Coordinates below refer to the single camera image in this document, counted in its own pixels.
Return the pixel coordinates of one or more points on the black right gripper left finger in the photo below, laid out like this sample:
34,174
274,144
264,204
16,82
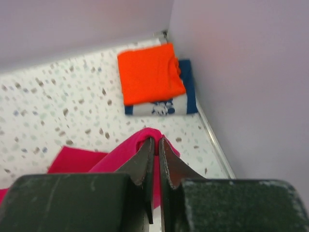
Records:
112,202

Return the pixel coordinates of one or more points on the pink t shirt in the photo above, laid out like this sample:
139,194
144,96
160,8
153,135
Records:
75,160

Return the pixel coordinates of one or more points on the orange folded t shirt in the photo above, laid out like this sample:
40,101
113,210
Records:
150,74

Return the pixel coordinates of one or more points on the blue grey cartoon t shirt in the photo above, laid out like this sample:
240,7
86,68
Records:
181,105

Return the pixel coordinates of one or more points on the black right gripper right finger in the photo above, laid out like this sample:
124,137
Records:
192,203

